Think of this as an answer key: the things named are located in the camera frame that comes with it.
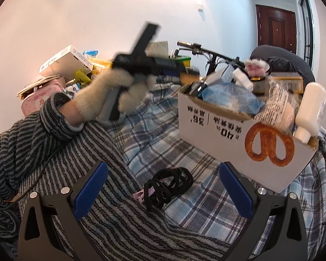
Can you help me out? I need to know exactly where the striped grey fleece robe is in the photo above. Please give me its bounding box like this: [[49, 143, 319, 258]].
[[0, 120, 234, 261]]

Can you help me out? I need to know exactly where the dark grey crumpled jacket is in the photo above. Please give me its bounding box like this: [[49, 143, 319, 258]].
[[268, 56, 298, 74]]

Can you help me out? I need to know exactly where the black bicycle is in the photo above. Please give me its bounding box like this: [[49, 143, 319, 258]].
[[176, 41, 250, 77]]

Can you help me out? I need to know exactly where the blue plaid cloth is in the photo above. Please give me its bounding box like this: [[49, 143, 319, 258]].
[[106, 73, 326, 261]]

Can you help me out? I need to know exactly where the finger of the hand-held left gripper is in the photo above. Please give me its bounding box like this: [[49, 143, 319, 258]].
[[162, 58, 187, 77]]

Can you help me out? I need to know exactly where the white teal small box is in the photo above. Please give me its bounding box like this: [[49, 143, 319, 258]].
[[205, 66, 235, 86]]

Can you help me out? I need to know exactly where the person's left forearm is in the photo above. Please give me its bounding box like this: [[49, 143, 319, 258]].
[[0, 92, 89, 169]]

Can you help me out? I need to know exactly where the yellow container with green lid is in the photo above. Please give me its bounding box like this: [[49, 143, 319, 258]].
[[170, 55, 192, 67]]

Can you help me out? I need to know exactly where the chair with grey jacket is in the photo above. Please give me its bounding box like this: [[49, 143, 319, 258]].
[[250, 45, 317, 87]]

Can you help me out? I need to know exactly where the black cable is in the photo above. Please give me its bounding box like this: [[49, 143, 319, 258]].
[[4, 145, 64, 204]]

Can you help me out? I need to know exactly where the brown wooden door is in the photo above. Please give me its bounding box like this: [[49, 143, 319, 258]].
[[255, 4, 296, 55]]

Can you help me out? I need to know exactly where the cardboard box with pretzel print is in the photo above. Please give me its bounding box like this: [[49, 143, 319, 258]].
[[177, 85, 319, 193]]

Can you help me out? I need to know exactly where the black framed glass door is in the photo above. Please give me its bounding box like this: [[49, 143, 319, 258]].
[[299, 0, 316, 71]]

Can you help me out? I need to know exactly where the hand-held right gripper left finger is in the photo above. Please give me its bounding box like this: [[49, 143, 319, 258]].
[[18, 161, 109, 261]]

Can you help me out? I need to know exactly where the pink white plush paw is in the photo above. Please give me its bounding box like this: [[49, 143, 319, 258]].
[[244, 58, 269, 78]]

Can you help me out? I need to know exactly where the white flat carton box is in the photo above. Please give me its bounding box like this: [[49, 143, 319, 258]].
[[39, 45, 94, 78]]

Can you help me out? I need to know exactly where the blue wet wipes pack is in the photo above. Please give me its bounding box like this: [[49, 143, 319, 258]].
[[201, 83, 265, 115]]

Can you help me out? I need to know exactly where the yellow packet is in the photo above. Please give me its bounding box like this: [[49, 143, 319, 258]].
[[88, 57, 113, 74]]

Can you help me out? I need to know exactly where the black hair clip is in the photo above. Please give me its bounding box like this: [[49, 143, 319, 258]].
[[143, 167, 194, 211]]

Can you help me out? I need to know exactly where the white plastic bottle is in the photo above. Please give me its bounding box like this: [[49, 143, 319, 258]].
[[293, 82, 326, 143]]

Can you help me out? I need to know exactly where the person's left hand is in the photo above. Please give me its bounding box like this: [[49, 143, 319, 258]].
[[73, 70, 156, 122]]

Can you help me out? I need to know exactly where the white small packet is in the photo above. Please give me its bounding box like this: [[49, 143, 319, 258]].
[[232, 68, 254, 90]]

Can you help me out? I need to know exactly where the clear bread packet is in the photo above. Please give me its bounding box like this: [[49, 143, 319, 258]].
[[254, 80, 302, 135]]

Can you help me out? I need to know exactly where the black small box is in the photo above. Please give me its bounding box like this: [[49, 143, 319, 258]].
[[185, 82, 208, 97]]

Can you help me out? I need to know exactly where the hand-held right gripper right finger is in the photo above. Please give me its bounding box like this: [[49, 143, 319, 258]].
[[219, 162, 309, 261]]

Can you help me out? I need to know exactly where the pink cartoon case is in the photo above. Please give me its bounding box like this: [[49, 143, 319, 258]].
[[21, 77, 67, 117]]

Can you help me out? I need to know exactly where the tall white patterned tumbler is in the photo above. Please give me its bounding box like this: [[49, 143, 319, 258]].
[[145, 41, 169, 59]]

